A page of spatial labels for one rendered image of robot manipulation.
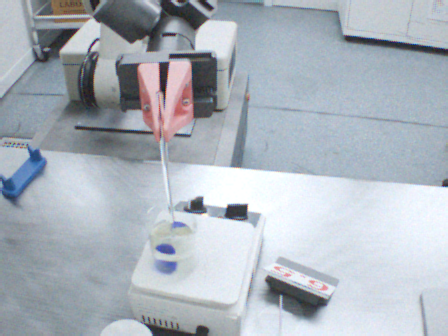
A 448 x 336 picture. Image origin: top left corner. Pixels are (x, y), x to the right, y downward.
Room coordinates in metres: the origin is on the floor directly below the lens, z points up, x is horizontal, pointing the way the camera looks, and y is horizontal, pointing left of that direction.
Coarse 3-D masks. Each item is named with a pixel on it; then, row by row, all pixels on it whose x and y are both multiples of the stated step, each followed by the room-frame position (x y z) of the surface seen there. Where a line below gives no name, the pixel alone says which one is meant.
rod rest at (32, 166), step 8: (32, 152) 0.60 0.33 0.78; (40, 152) 0.60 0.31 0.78; (32, 160) 0.59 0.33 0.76; (40, 160) 0.59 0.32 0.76; (24, 168) 0.57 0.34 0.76; (32, 168) 0.57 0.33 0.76; (40, 168) 0.58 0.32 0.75; (0, 176) 0.52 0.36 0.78; (16, 176) 0.55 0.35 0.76; (24, 176) 0.55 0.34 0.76; (32, 176) 0.56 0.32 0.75; (8, 184) 0.52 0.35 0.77; (16, 184) 0.53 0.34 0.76; (24, 184) 0.54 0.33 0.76; (8, 192) 0.51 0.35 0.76; (16, 192) 0.52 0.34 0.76
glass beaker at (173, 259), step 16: (160, 208) 0.34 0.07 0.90; (176, 208) 0.35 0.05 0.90; (144, 224) 0.32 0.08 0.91; (192, 224) 0.33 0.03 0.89; (160, 240) 0.30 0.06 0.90; (176, 240) 0.30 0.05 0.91; (192, 240) 0.31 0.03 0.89; (160, 256) 0.30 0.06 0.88; (176, 256) 0.30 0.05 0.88; (192, 256) 0.31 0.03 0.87; (160, 272) 0.30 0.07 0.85; (176, 272) 0.30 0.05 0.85
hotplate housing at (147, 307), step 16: (256, 240) 0.38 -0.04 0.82; (256, 256) 0.37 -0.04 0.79; (144, 304) 0.28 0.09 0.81; (160, 304) 0.28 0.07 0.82; (176, 304) 0.28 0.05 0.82; (192, 304) 0.28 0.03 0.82; (240, 304) 0.28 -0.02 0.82; (144, 320) 0.29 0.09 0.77; (160, 320) 0.28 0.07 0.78; (176, 320) 0.28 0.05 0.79; (192, 320) 0.27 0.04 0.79; (208, 320) 0.27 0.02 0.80; (224, 320) 0.27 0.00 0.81; (240, 320) 0.27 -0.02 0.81
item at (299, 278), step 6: (270, 270) 0.35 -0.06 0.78; (276, 270) 0.36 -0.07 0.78; (282, 270) 0.36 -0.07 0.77; (288, 270) 0.37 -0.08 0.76; (288, 276) 0.35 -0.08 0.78; (294, 276) 0.35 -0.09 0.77; (300, 276) 0.36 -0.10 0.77; (300, 282) 0.33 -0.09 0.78; (306, 282) 0.34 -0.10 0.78; (312, 282) 0.34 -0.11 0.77; (318, 282) 0.35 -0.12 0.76; (318, 288) 0.33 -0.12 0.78; (324, 288) 0.33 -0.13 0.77; (330, 288) 0.33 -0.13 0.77
